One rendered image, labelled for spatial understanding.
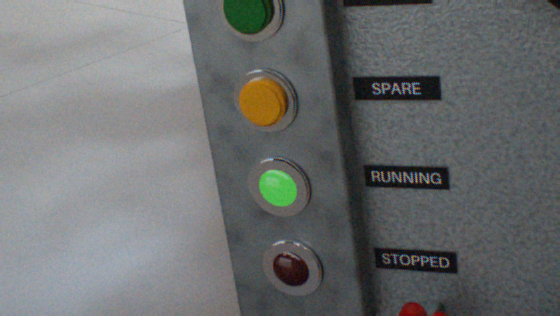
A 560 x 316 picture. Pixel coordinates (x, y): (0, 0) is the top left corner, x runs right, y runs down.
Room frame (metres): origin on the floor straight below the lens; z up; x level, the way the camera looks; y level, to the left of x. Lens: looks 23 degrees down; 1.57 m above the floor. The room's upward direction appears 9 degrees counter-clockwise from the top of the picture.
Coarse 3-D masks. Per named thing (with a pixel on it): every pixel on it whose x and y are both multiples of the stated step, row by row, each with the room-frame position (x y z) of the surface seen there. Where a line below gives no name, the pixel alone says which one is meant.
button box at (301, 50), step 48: (192, 0) 0.56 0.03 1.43; (288, 0) 0.54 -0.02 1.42; (192, 48) 0.56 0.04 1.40; (240, 48) 0.55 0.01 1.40; (288, 48) 0.54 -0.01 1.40; (336, 48) 0.54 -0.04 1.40; (336, 96) 0.53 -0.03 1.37; (240, 144) 0.55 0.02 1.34; (288, 144) 0.54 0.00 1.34; (336, 144) 0.53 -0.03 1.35; (240, 192) 0.56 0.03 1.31; (336, 192) 0.53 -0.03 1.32; (240, 240) 0.56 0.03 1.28; (336, 240) 0.53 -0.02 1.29; (240, 288) 0.56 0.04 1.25; (336, 288) 0.54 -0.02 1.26
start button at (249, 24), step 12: (228, 0) 0.54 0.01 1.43; (240, 0) 0.54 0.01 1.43; (252, 0) 0.54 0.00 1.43; (264, 0) 0.54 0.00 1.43; (228, 12) 0.54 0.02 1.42; (240, 12) 0.54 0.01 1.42; (252, 12) 0.54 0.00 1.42; (264, 12) 0.53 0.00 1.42; (240, 24) 0.54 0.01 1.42; (252, 24) 0.54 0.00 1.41; (264, 24) 0.54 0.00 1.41
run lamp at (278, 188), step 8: (264, 176) 0.54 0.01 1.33; (272, 176) 0.54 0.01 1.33; (280, 176) 0.54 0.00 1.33; (288, 176) 0.54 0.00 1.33; (264, 184) 0.54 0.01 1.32; (272, 184) 0.54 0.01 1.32; (280, 184) 0.54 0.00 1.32; (288, 184) 0.54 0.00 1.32; (264, 192) 0.54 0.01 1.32; (272, 192) 0.54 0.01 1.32; (280, 192) 0.54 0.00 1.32; (288, 192) 0.54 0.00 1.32; (272, 200) 0.54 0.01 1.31; (280, 200) 0.54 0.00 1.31; (288, 200) 0.54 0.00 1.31
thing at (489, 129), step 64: (448, 0) 0.52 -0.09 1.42; (512, 0) 0.51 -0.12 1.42; (384, 64) 0.53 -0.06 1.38; (448, 64) 0.52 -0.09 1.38; (512, 64) 0.51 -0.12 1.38; (384, 128) 0.54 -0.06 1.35; (448, 128) 0.52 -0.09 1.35; (512, 128) 0.51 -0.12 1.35; (384, 192) 0.54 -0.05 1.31; (448, 192) 0.52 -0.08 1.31; (512, 192) 0.51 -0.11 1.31; (512, 256) 0.51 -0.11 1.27
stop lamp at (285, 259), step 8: (280, 256) 0.54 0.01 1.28; (288, 256) 0.54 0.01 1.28; (296, 256) 0.54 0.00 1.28; (280, 264) 0.54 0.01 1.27; (288, 264) 0.54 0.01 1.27; (296, 264) 0.54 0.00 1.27; (304, 264) 0.54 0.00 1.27; (280, 272) 0.54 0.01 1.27; (288, 272) 0.54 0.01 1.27; (296, 272) 0.54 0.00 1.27; (304, 272) 0.54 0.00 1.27; (280, 280) 0.54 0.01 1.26; (288, 280) 0.54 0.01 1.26; (296, 280) 0.54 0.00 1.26; (304, 280) 0.54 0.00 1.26
